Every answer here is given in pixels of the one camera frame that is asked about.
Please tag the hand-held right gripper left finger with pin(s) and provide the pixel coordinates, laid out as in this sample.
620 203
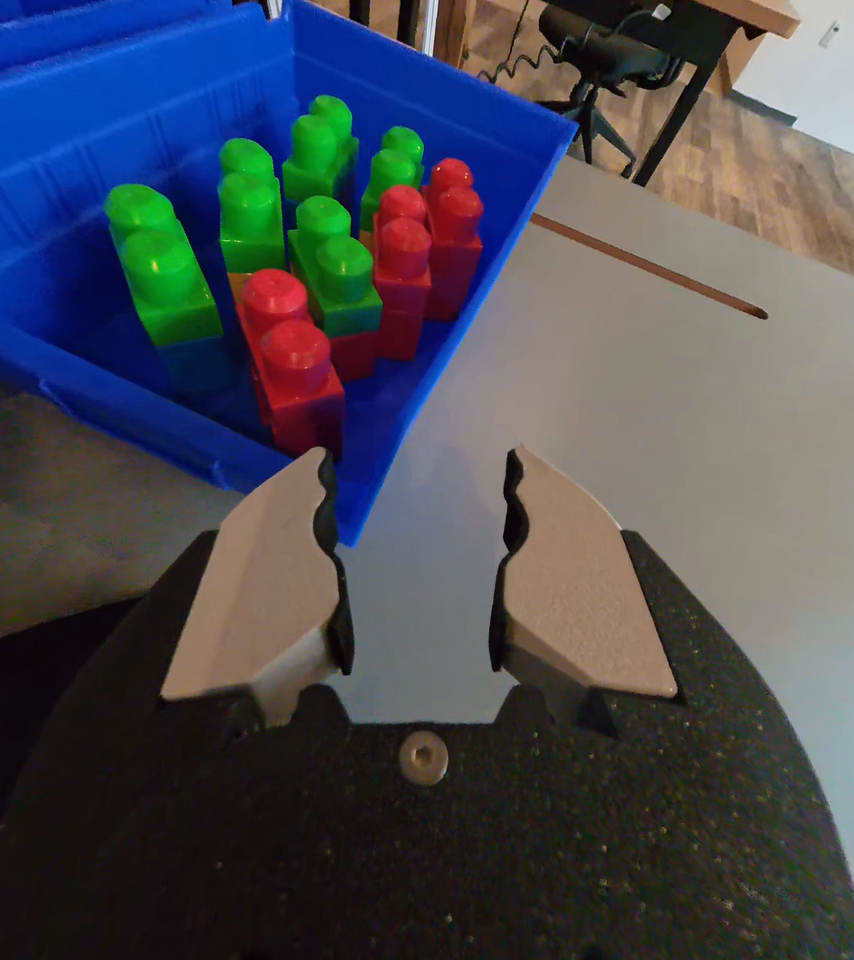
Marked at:
255 600

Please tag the red two-stud mega block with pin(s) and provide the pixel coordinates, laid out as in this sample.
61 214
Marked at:
295 375
402 278

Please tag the blue bin with white label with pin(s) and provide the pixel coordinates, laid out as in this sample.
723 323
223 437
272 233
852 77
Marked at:
37 180

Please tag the black office chair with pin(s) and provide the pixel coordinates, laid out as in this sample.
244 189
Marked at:
607 60

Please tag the wooden background desk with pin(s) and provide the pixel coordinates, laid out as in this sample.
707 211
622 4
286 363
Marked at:
727 30

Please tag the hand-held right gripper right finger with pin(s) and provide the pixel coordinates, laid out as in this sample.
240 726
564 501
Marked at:
592 600

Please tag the black honeycomb rubber pad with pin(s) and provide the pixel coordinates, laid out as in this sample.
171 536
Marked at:
7 720

